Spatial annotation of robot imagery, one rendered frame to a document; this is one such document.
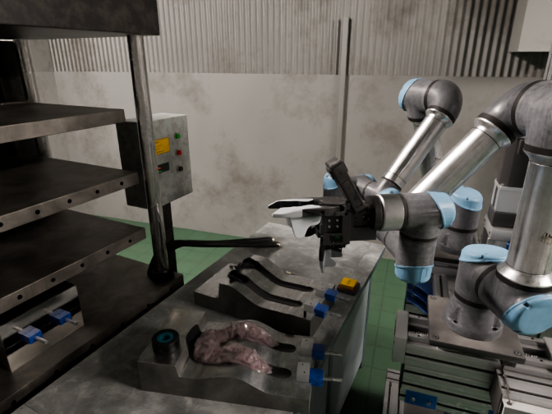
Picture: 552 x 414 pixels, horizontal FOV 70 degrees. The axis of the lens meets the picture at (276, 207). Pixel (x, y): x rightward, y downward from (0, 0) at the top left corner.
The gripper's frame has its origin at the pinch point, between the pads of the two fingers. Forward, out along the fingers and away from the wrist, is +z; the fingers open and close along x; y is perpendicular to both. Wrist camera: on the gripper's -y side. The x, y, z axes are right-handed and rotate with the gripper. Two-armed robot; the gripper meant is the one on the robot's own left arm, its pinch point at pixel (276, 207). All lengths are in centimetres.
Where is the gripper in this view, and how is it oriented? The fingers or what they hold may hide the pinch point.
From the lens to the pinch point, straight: 75.9
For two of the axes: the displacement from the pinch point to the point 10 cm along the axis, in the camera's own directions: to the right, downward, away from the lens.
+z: -9.9, 0.4, -1.1
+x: -1.2, -2.2, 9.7
